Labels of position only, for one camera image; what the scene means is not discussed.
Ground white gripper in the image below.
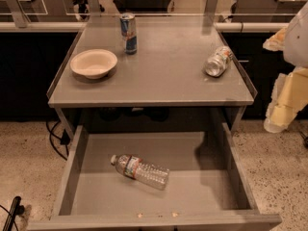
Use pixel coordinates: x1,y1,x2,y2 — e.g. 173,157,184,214
263,3,308,133

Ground clear plastic water bottle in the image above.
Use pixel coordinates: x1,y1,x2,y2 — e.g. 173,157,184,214
111,154,169,191

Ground grey counter cabinet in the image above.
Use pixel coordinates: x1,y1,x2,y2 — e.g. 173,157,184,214
49,15,256,127

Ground grey open drawer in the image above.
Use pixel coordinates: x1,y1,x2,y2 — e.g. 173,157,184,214
29,123,281,231

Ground silver soda can lying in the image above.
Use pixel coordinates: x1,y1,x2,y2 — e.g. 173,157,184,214
203,46,233,78

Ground blue silver energy drink can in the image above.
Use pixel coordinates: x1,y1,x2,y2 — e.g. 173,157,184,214
119,13,137,55

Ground white paper bowl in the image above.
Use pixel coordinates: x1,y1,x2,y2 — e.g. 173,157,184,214
69,49,117,79

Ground black stick object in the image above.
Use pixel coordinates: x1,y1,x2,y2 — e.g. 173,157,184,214
2,196,24,231

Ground black floor cables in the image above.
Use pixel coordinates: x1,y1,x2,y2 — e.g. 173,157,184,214
45,118,72,162

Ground white horizontal rail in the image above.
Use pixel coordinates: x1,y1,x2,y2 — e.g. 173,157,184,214
0,21,290,34

